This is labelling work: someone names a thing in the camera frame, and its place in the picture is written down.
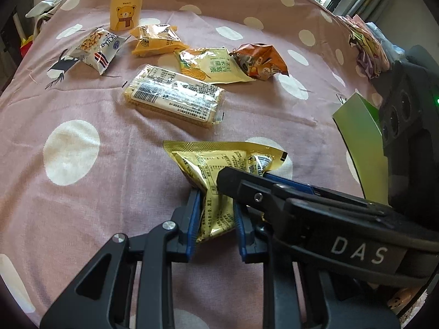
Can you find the pile of folded cloths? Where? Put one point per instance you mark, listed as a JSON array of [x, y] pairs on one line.
[[367, 48]]

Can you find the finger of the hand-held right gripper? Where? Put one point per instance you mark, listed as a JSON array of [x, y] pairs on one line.
[[291, 183], [247, 186]]

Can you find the orange snack packet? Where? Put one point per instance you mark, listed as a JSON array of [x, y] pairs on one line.
[[260, 60]]

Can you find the yellow corn snack packet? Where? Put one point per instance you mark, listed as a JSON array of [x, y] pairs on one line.
[[212, 63]]

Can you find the gold foil snack packet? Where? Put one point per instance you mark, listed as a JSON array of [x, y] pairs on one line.
[[205, 164]]

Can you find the green cardboard box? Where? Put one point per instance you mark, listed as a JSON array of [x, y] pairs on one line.
[[363, 137]]

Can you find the pink polka dot bedsheet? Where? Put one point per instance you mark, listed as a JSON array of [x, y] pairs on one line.
[[85, 185]]

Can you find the clear wrapped cracker pack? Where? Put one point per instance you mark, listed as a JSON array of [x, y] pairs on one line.
[[171, 92]]

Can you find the yellow bear drink bottle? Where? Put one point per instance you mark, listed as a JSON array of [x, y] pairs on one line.
[[125, 7]]

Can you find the small yellow snack packet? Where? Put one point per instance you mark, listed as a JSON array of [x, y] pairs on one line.
[[157, 41]]

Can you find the white blue peanut packet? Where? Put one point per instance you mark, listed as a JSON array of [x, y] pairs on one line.
[[99, 49]]

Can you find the dark grey sofa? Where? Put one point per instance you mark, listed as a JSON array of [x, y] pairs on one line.
[[377, 87]]

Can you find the white cloth bag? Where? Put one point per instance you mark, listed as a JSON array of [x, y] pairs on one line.
[[44, 7]]

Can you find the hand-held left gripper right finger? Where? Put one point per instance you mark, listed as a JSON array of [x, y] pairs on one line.
[[240, 234]]

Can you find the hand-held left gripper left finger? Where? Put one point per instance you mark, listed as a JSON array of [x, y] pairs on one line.
[[193, 219]]

